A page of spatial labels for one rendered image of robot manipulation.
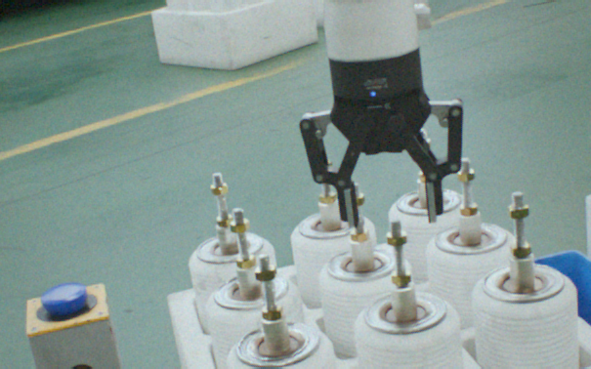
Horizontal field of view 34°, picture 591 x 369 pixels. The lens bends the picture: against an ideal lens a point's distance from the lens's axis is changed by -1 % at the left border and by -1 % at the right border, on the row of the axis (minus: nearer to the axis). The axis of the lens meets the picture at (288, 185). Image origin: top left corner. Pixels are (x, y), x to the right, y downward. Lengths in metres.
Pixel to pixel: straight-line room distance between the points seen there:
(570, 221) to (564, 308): 0.79
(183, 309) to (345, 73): 0.44
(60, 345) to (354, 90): 0.33
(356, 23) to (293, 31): 2.47
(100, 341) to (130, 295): 0.78
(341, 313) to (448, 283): 0.12
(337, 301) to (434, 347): 0.15
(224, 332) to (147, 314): 0.60
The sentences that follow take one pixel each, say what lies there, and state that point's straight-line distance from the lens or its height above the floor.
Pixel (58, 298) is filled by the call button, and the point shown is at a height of 0.33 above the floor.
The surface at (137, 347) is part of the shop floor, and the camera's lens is 1.45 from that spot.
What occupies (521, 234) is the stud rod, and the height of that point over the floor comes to 0.30.
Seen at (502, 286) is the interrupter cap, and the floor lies 0.25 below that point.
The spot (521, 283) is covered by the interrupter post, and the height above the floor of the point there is 0.26.
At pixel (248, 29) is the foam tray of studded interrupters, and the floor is 0.11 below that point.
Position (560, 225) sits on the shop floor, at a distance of 1.66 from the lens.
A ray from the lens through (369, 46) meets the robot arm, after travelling 0.76.
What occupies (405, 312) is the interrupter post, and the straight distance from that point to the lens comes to 0.87.
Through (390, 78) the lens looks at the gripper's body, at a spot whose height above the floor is 0.48.
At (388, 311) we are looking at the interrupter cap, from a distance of 0.89.
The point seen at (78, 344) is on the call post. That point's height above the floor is 0.29.
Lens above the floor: 0.67
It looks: 20 degrees down
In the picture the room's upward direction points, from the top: 9 degrees counter-clockwise
